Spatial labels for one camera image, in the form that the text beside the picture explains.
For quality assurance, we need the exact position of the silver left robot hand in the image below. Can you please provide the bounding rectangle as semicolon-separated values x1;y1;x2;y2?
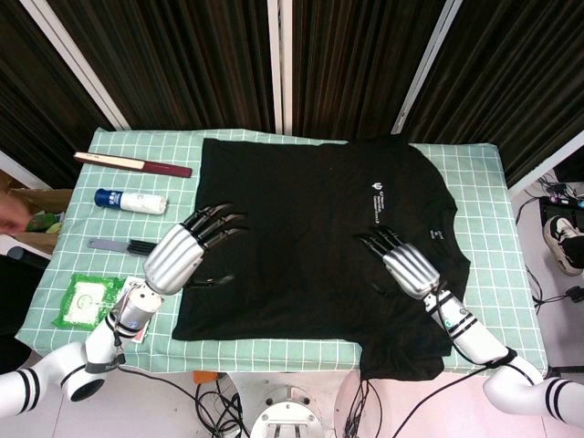
142;203;251;296

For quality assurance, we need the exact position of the dark pleated curtain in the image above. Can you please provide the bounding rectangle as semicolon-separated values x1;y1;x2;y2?
290;0;442;141
400;0;584;188
45;0;277;131
0;0;115;189

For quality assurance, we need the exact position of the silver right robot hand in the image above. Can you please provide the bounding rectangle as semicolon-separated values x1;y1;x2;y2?
353;229;443;302

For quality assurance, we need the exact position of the black cylinder handle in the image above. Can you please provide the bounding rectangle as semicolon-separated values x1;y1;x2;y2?
7;245;51;271

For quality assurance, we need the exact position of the white bottle with blue cap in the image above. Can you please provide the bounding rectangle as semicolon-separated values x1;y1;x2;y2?
93;187;169;216

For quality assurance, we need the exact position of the person's dark clothing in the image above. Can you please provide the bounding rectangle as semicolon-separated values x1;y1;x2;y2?
0;253;47;366

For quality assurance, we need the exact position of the red white snack packet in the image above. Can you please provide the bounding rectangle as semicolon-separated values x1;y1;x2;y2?
119;276;151;343

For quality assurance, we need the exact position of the person's bare hand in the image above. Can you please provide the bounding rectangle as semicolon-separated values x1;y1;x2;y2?
0;191;36;236

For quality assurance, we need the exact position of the black T-shirt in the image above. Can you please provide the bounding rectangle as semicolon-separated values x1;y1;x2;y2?
171;136;472;383

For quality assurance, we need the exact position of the green bag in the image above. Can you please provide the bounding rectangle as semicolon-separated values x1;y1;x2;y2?
26;212;65;234

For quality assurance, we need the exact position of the black floor cable bundle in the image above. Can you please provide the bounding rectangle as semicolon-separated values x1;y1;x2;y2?
194;381;251;438

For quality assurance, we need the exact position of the brown cardboard box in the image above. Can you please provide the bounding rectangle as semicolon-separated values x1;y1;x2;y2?
0;168;74;256

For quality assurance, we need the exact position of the white frame post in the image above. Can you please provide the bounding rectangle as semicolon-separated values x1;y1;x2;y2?
266;0;294;134
17;0;132;132
0;149;47;189
388;0;465;142
506;141;584;195

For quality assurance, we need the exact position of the black electronics box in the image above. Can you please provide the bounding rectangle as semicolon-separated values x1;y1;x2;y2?
539;181;584;229

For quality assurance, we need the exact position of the hanging black cable bundle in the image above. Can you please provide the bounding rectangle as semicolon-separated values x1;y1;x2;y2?
344;378;382;438

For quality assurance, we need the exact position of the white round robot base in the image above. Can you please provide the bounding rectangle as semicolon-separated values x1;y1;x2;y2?
249;385;326;438

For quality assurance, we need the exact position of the green wet wipes pack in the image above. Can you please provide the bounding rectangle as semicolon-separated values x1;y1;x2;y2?
50;272;128;333

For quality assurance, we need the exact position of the white and black sneaker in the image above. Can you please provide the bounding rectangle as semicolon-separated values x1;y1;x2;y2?
542;214;584;277

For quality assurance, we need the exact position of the maroon and cream folding fan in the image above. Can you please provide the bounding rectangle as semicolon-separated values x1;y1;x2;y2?
72;151;193;179

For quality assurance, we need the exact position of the green checked tablecloth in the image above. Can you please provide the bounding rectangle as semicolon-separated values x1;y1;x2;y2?
15;127;548;380

